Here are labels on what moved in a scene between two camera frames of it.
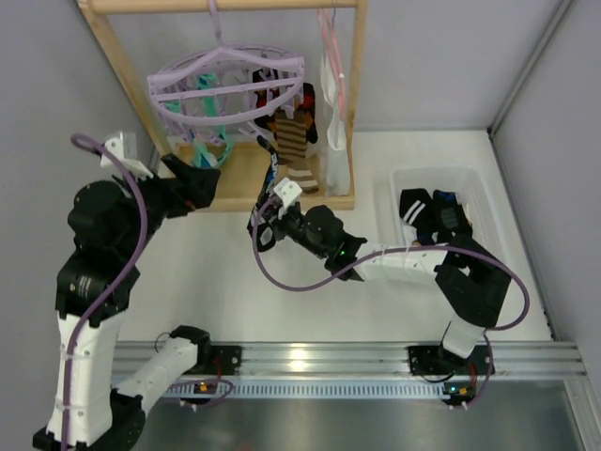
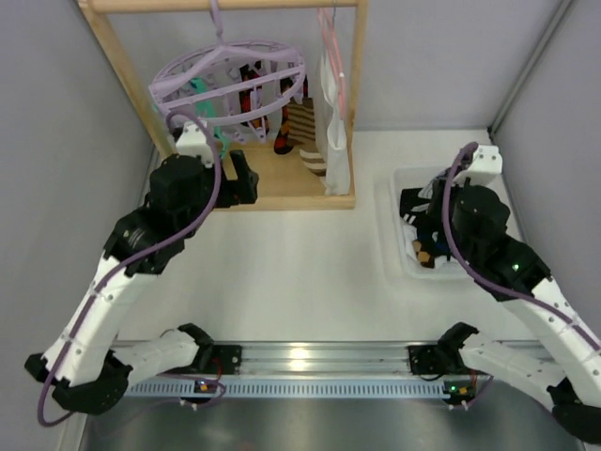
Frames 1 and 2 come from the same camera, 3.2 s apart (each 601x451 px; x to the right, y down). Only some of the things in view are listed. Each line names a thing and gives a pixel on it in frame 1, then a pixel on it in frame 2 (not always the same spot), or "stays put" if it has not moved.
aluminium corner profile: [561, 12] stays put
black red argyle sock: [265, 97] to [246, 73]
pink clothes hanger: [336, 59] stays put
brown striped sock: [292, 149] to [301, 126]
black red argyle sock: [307, 112] to [284, 143]
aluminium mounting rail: [374, 360] stays put
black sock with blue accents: [267, 229] to [421, 220]
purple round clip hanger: [218, 92] stays put
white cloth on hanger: [336, 160] stays put
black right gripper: [265, 218] to [421, 212]
